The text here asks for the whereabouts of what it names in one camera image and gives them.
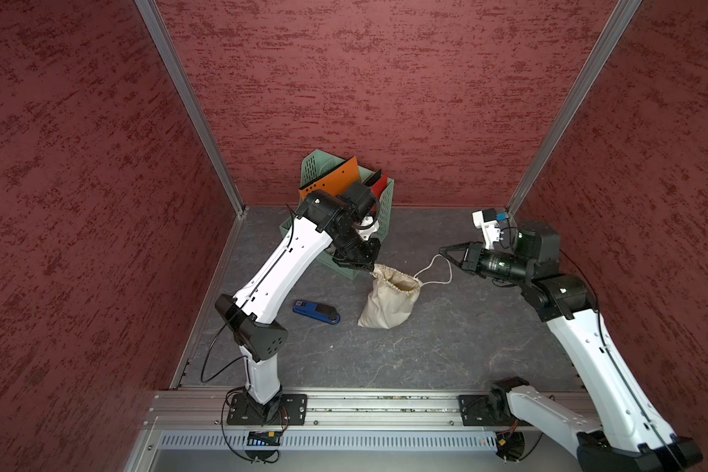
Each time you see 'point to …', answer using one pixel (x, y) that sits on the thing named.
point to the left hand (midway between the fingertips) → (367, 273)
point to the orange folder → (337, 180)
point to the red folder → (379, 187)
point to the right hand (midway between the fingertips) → (438, 258)
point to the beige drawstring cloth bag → (394, 296)
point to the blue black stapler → (317, 311)
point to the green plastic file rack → (315, 164)
